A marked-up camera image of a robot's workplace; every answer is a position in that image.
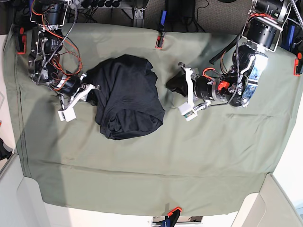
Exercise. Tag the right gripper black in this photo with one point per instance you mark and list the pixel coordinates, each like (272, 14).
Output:
(83, 92)

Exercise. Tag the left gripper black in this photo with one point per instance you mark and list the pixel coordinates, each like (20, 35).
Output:
(184, 83)

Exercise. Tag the dark long-sleeve T-shirt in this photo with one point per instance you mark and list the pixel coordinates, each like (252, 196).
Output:
(128, 102)

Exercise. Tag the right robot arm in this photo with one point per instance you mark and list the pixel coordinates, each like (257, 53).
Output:
(54, 60)

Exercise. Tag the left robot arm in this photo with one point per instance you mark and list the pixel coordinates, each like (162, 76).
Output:
(242, 61)

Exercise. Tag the orange black clamp centre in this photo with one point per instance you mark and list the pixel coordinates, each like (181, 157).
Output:
(160, 41)

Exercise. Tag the orange black clamp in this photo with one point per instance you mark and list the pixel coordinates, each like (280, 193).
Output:
(160, 41)
(20, 39)
(171, 218)
(298, 65)

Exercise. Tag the green table cloth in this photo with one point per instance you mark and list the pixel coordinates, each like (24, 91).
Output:
(207, 166)

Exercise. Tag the orange black clamp far left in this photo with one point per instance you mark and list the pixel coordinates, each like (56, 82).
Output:
(20, 39)

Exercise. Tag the orange black clamp right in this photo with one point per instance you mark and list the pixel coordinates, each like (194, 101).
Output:
(298, 65)

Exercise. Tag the orange black clamp bottom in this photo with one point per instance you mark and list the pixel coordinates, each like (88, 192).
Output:
(171, 218)

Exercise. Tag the beige plastic bin left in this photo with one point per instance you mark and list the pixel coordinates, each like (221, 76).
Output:
(21, 203)

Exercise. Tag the beige plastic bin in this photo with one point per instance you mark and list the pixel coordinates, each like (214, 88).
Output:
(21, 203)
(270, 207)

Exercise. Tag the beige plastic bin right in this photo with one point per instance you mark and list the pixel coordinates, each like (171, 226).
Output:
(270, 207)

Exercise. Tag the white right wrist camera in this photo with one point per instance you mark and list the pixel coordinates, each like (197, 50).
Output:
(66, 113)

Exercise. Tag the metal table bracket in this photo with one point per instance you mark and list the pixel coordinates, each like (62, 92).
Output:
(138, 19)

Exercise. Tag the blue clamp handle right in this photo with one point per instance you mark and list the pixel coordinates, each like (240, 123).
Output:
(287, 36)

